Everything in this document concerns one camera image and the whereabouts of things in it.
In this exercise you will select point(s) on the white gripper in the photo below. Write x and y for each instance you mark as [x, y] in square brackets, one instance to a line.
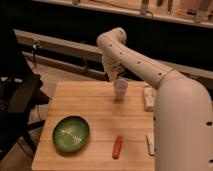
[112, 68]

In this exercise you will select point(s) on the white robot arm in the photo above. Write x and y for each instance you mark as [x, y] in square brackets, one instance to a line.
[183, 110]

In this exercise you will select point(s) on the green ceramic bowl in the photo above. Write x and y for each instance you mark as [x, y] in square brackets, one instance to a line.
[71, 134]

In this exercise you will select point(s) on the white rectangular block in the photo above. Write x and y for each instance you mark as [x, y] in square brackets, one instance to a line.
[149, 98]

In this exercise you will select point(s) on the orange carrot toy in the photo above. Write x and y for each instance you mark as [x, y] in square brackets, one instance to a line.
[117, 147]

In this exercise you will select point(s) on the white sponge block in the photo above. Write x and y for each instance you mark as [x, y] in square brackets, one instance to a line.
[150, 141]

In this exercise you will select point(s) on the black chair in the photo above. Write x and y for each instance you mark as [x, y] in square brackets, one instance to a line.
[19, 93]

